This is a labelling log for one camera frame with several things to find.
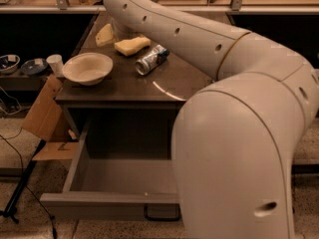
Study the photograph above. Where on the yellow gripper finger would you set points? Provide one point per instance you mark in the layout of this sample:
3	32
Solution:
105	36

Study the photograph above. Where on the yellow sponge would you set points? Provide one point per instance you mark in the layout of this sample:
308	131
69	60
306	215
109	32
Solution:
132	46

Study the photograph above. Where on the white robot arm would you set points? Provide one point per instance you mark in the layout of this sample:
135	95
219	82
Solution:
232	142

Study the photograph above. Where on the grey cabinet with dark top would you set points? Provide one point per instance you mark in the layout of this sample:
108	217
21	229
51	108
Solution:
167	86

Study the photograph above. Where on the grey open top drawer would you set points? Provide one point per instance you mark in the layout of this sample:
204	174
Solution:
122	163

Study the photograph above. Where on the white bowl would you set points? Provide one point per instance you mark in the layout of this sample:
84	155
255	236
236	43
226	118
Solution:
88	69

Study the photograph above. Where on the silver blue soda can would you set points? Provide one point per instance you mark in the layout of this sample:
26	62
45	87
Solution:
151	60

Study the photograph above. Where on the white paper cup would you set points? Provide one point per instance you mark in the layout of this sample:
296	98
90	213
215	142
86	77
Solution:
56	63

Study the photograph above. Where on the blue bowl on shelf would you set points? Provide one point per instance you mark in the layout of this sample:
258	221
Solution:
34	67

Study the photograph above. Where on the blue patterned bowl far left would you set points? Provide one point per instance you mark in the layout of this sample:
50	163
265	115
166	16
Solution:
9	64

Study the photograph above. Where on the brown cardboard box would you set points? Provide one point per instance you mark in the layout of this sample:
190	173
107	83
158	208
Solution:
46	120

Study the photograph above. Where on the black tripod leg left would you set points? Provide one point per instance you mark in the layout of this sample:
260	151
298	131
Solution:
24	175

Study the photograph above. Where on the black drawer handle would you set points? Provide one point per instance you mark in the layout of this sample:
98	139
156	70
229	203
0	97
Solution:
162	213

